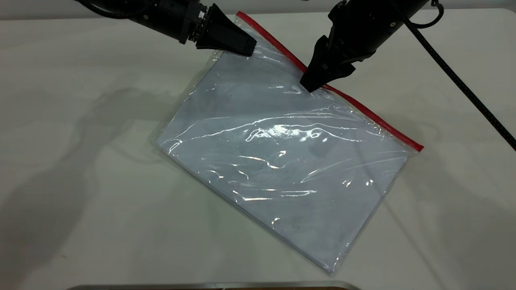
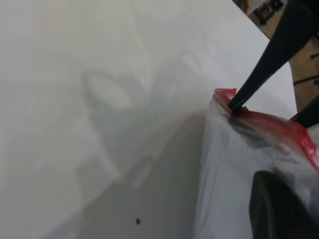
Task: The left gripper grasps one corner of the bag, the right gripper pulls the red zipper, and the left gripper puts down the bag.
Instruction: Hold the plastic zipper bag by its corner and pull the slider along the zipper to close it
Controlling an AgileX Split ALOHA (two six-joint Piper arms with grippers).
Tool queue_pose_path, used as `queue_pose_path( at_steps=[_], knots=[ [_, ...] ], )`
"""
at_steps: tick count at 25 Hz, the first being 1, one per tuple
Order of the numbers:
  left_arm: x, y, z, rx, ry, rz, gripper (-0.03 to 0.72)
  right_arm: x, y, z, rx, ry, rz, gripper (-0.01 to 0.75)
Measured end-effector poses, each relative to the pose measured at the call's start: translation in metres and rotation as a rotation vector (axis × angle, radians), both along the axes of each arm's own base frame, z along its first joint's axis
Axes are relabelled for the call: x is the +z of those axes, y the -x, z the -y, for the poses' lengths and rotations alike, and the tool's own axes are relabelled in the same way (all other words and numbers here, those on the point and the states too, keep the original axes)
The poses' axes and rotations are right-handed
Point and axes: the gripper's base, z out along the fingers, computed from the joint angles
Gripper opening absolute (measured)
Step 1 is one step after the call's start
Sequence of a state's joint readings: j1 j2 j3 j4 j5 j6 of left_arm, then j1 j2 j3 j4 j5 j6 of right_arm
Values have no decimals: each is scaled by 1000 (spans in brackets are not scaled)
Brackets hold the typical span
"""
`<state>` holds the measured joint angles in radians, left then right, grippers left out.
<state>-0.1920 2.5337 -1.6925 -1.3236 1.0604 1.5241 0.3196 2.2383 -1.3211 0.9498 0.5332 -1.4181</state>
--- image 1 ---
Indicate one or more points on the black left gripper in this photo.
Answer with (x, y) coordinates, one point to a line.
(193, 20)

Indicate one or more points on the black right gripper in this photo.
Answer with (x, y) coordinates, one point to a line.
(363, 28)

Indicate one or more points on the clear plastic zipper bag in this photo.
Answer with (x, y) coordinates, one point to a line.
(282, 161)

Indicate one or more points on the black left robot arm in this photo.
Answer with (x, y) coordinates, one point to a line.
(157, 14)

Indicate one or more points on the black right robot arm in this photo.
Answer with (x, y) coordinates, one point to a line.
(415, 6)

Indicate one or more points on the grey metal bar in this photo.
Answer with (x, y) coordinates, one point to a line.
(201, 286)

